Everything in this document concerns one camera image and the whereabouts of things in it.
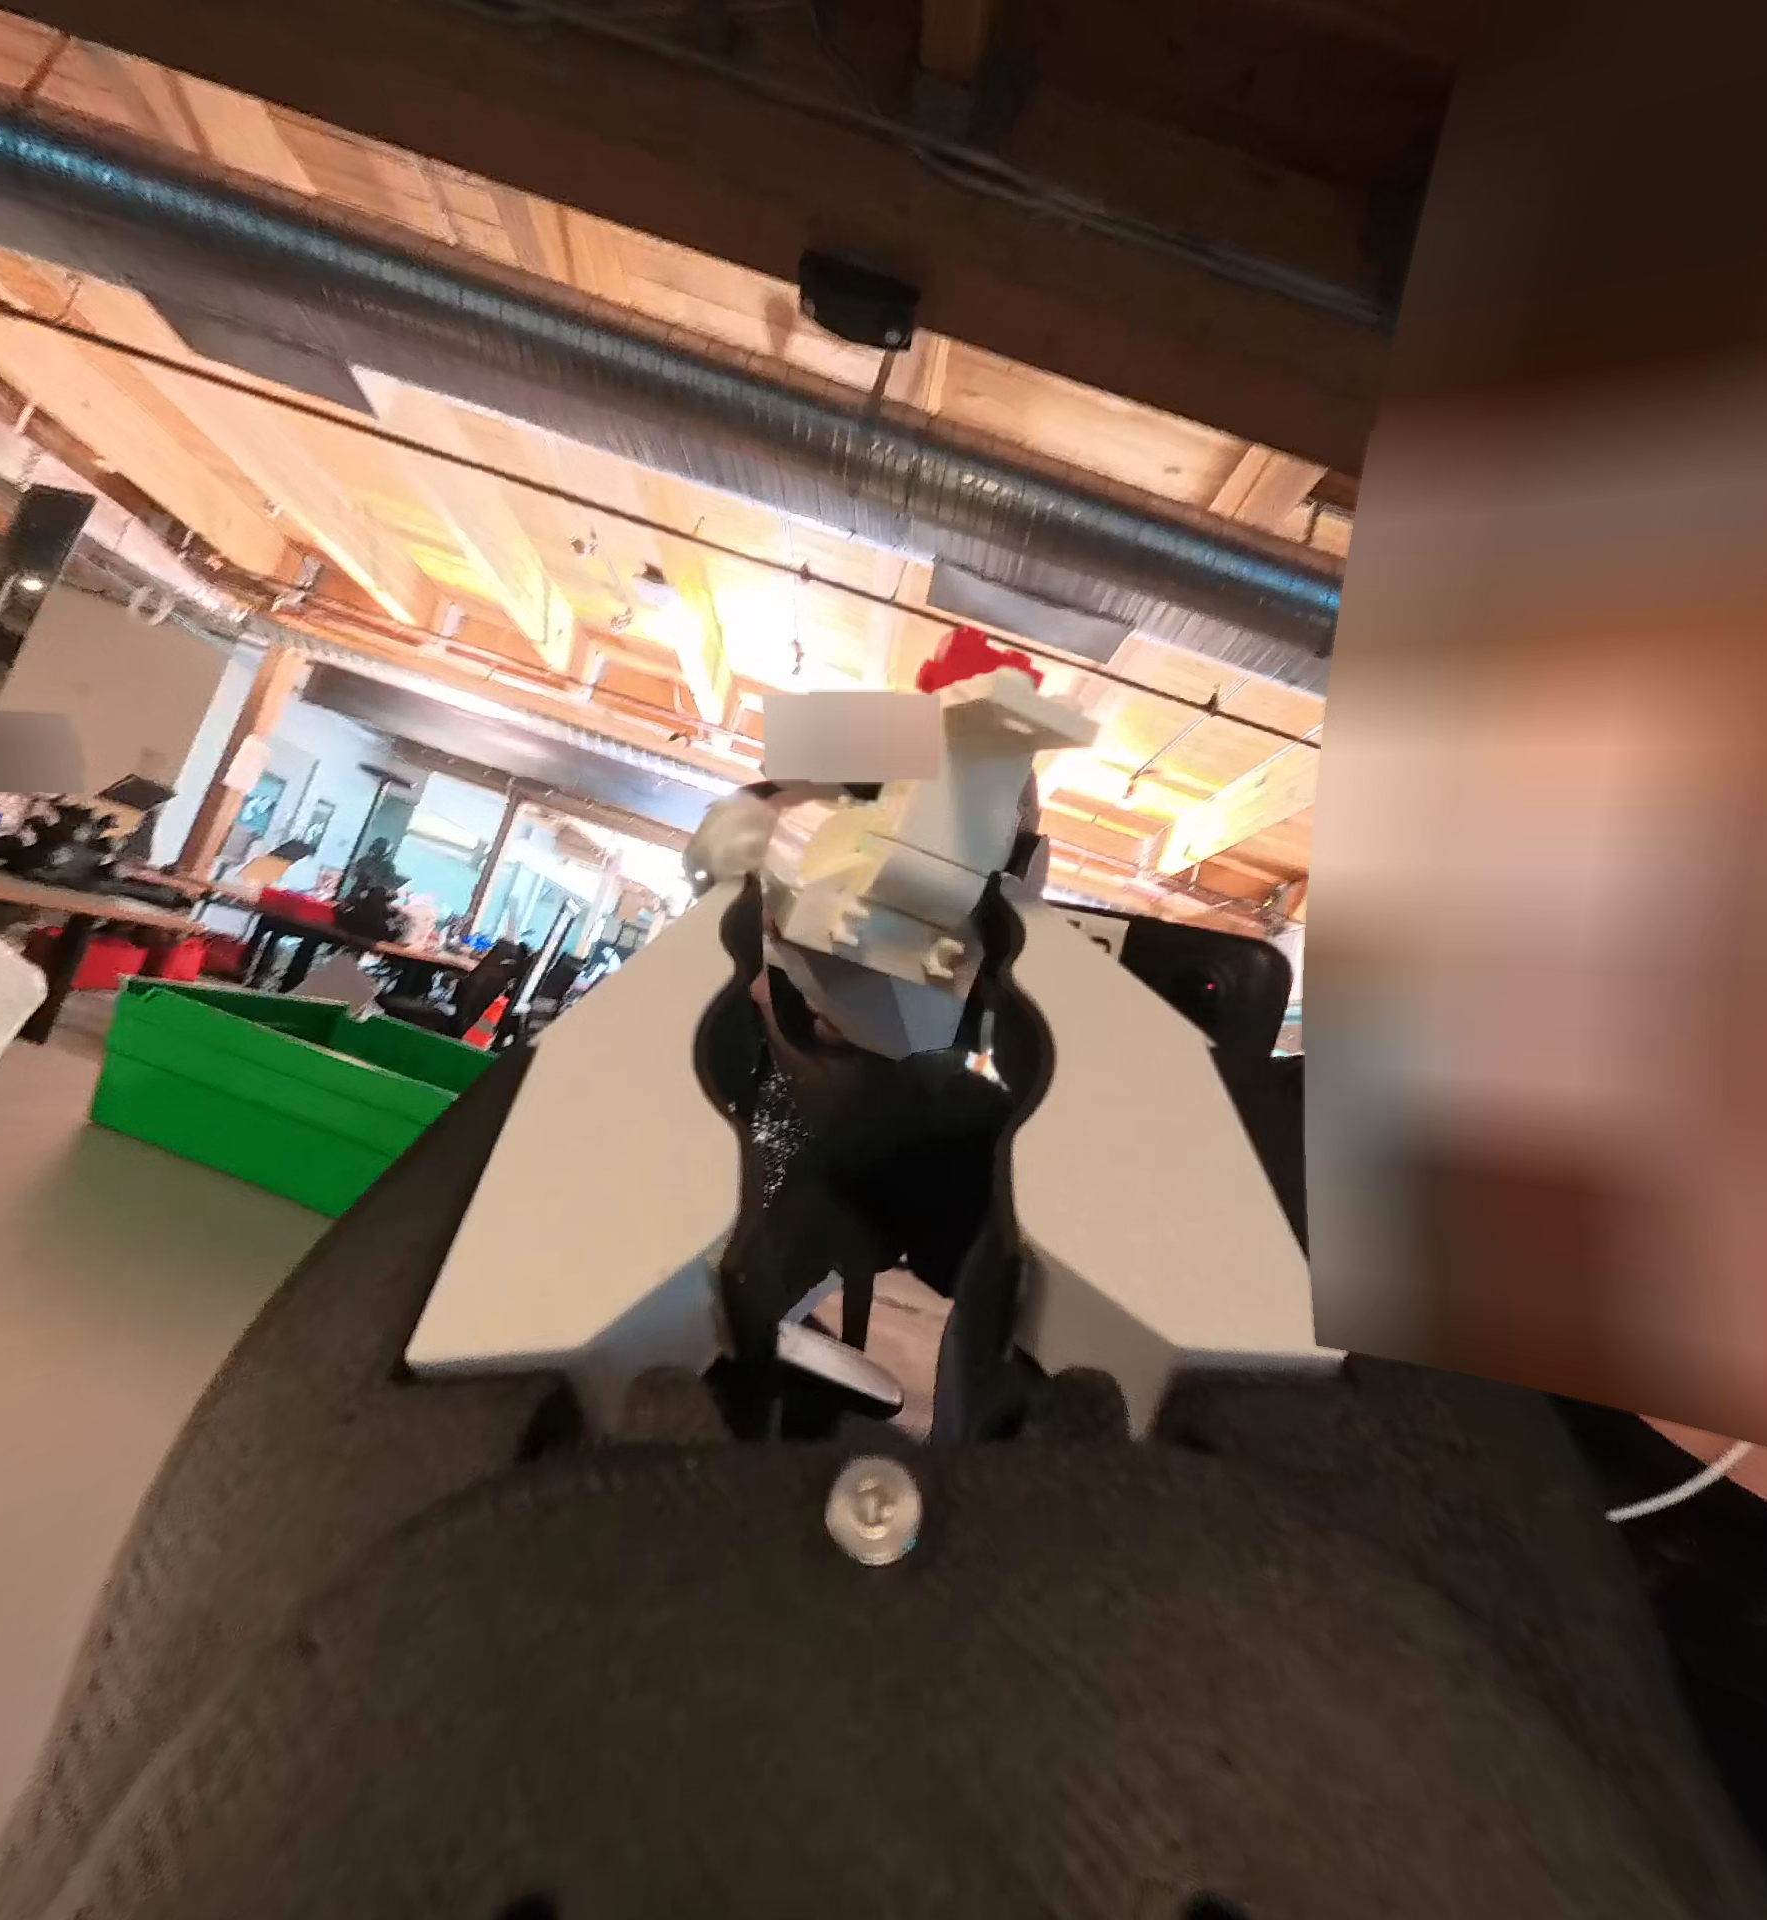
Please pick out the black wall speaker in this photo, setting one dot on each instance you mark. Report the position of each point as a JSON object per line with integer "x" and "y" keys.
{"x": 47, "y": 532}

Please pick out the green plastic bin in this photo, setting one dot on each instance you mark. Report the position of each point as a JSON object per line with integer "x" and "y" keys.
{"x": 253, "y": 1095}

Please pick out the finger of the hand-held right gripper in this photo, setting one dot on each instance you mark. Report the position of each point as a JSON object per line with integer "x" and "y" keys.
{"x": 891, "y": 1012}

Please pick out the white lego animal model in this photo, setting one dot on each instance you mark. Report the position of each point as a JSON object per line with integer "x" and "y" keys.
{"x": 959, "y": 840}

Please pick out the silver ventilation duct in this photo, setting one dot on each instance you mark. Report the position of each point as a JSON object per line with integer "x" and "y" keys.
{"x": 523, "y": 323}

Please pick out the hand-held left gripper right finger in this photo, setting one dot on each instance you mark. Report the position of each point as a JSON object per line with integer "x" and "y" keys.
{"x": 1155, "y": 1185}

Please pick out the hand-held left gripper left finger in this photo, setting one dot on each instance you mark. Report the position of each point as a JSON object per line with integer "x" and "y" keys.
{"x": 585, "y": 1170}

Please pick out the black ceiling device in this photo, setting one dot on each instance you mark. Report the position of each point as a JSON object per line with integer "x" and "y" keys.
{"x": 861, "y": 300}

